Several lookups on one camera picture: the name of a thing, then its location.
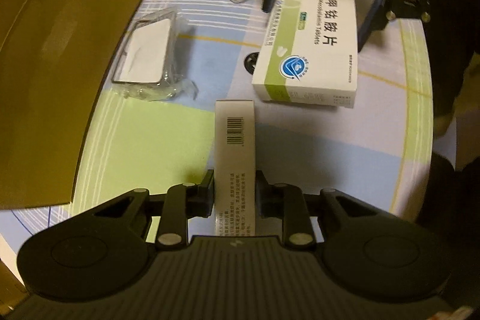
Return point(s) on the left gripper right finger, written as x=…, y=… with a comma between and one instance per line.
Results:
x=285, y=202

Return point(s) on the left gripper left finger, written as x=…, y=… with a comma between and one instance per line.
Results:
x=183, y=202

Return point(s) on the long white narrow box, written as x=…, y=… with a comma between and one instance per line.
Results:
x=235, y=168

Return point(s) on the white green tablet box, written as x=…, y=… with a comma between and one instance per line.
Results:
x=309, y=54

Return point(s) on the clear white box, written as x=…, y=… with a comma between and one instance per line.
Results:
x=147, y=67

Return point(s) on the checked tablecloth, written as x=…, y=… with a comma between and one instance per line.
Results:
x=379, y=150

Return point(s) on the brown cardboard box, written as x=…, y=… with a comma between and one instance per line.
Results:
x=55, y=55

